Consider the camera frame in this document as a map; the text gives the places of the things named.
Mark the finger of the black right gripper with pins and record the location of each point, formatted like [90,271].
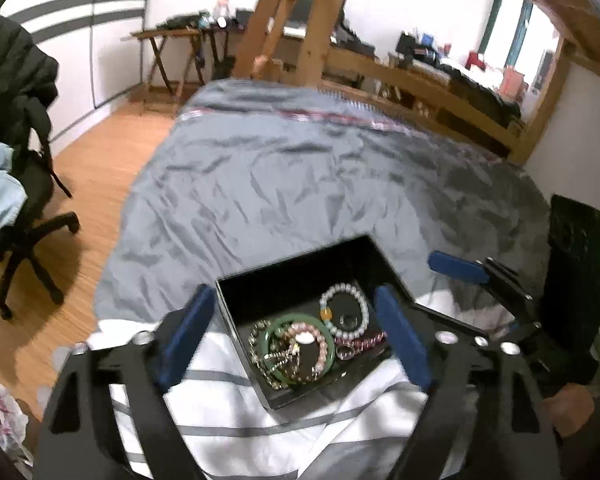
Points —
[457,268]

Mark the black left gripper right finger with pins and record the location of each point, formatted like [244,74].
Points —
[511,437]

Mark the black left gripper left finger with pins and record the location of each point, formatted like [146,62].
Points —
[80,438]

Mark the black jewelry box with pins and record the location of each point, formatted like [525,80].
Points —
[250,300]

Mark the green jade bangle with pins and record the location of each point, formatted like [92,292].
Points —
[297,349]

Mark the right hand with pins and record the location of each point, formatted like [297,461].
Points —
[571,410]

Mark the white plastic bag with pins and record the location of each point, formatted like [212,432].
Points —
[13,428]

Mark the black office chair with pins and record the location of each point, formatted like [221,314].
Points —
[27,229]

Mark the cluttered wooden desk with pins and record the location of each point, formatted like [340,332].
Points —
[436,98]

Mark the grey white striped duvet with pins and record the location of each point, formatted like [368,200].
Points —
[252,173]

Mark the wooden ladder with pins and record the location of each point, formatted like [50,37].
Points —
[255,55]

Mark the black computer monitor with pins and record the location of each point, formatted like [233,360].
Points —
[300,13]

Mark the black jacket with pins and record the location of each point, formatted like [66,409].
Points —
[27,90]

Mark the wooden folding side table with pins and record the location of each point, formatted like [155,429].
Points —
[174,69]

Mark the white wardrobe grey stripes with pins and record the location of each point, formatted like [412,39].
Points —
[99,63]

